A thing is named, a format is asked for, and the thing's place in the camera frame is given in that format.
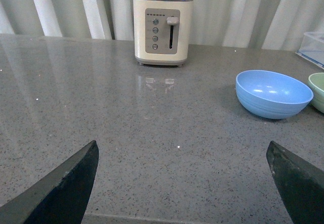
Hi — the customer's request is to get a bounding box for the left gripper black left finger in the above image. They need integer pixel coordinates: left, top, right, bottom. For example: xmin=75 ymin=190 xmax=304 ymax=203
xmin=1 ymin=141 xmax=99 ymax=223

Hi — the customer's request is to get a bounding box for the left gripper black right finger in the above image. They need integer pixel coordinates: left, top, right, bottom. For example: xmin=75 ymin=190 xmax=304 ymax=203
xmin=266 ymin=141 xmax=323 ymax=223

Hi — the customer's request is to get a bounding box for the blue plastic bowl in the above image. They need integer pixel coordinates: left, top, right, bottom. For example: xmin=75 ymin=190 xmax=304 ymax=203
xmin=235 ymin=70 xmax=313 ymax=119

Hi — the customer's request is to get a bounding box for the light green plastic bowl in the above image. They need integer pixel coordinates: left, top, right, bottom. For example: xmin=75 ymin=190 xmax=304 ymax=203
xmin=307 ymin=72 xmax=324 ymax=113

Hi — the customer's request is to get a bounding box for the clear plastic food container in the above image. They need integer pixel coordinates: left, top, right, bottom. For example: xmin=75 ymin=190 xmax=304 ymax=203
xmin=296 ymin=32 xmax=324 ymax=69

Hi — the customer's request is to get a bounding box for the white pleated curtain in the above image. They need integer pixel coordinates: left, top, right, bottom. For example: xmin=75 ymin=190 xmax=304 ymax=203
xmin=1 ymin=0 xmax=323 ymax=51

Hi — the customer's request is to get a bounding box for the cream two-slot toaster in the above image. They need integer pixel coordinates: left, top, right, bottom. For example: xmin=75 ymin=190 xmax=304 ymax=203
xmin=133 ymin=0 xmax=193 ymax=67

